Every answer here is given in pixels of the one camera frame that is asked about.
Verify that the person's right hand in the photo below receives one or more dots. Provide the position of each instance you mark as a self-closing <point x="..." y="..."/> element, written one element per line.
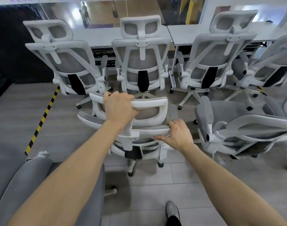
<point x="180" y="137"/>

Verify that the person's left hand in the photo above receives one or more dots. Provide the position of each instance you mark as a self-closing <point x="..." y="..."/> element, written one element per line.
<point x="117" y="105"/>

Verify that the person's right thumb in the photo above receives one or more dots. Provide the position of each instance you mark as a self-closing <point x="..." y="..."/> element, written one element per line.
<point x="162" y="138"/>

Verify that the person's left thumb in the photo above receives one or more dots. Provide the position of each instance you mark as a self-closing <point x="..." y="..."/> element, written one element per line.
<point x="134" y="112"/>

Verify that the white grey mesh office chair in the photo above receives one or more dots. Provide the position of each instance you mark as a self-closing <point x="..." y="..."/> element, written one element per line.
<point x="68" y="61"/>
<point x="211" y="54"/>
<point x="145" y="134"/>
<point x="283" y="104"/>
<point x="141" y="54"/>
<point x="240" y="124"/>
<point x="270" y="65"/>

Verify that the person's left forearm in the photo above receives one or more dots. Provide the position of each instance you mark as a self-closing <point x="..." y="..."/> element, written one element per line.
<point x="72" y="171"/>

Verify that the person's right forearm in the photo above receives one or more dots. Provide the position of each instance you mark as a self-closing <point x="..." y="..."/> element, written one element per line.
<point x="228" y="185"/>

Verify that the person's grey shoe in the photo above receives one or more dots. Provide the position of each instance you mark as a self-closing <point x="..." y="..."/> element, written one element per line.
<point x="172" y="209"/>

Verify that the white rectangular table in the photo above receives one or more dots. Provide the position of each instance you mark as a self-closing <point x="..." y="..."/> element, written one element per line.
<point x="193" y="32"/>
<point x="105" y="36"/>

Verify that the person's black trouser leg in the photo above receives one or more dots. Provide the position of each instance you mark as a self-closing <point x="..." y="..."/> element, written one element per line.
<point x="174" y="221"/>

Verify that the long yellow black floor tape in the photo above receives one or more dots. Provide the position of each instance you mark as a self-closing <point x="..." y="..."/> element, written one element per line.
<point x="41" y="120"/>

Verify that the white crumpled plastic piece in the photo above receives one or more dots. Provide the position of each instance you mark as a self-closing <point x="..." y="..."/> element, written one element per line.
<point x="42" y="154"/>

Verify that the short yellow black floor tape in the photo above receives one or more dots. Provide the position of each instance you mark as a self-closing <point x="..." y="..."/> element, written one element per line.
<point x="261" y="90"/>

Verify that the yellow pillar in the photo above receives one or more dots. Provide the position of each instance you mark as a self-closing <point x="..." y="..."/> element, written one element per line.
<point x="193" y="10"/>

